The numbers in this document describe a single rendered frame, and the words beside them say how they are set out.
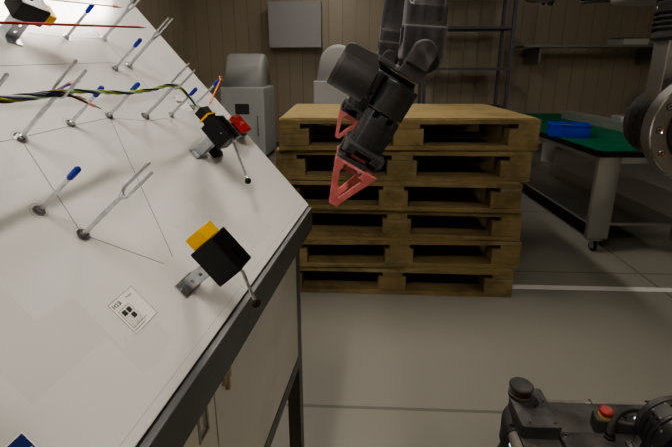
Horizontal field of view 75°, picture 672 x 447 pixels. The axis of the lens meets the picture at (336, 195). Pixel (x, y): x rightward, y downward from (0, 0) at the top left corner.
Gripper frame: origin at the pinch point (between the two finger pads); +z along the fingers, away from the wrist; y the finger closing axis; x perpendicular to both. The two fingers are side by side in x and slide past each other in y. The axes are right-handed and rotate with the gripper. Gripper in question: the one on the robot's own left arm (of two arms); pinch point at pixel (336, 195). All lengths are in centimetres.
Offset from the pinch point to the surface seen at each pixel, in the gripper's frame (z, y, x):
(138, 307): 20.6, 18.4, -16.3
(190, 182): 15.3, -12.5, -23.8
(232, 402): 43.3, 1.7, 3.0
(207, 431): 40.7, 11.9, 0.4
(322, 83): 24, -535, -35
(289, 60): 26, -626, -99
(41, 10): -2, -4, -53
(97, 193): 14.8, 8.1, -30.4
